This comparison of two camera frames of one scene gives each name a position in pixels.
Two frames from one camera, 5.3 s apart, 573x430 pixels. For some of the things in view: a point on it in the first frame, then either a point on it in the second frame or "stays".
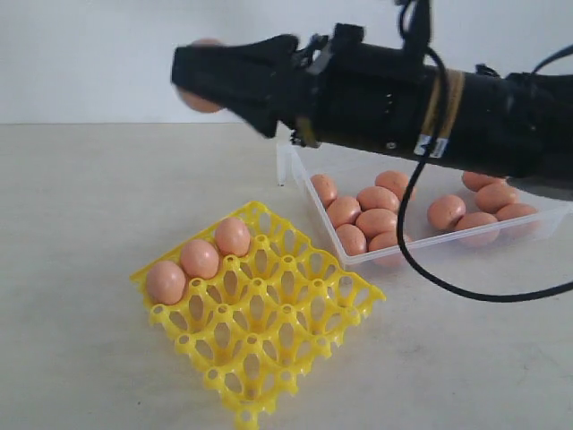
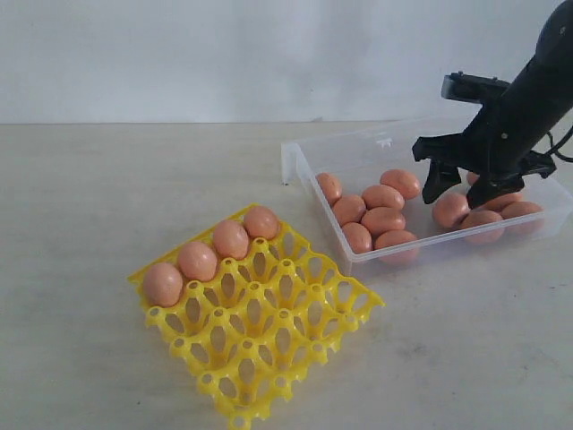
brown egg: [233, 236] stays
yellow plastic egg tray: [264, 317] stays
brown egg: [166, 283] stays
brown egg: [200, 258] stays
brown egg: [195, 100] to [260, 221]
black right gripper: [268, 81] to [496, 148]
